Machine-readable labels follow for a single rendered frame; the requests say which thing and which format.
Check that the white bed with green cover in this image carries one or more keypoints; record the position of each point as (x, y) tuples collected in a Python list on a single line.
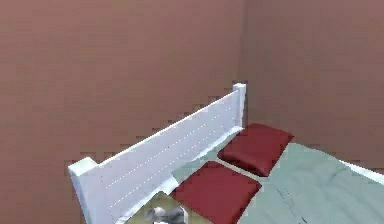
[(160, 156)]

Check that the grey white crumpled object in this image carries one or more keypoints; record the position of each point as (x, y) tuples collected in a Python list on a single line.
[(165, 215)]

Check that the dark red pillow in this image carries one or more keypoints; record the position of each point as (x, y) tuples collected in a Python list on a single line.
[(216, 193), (256, 148)]

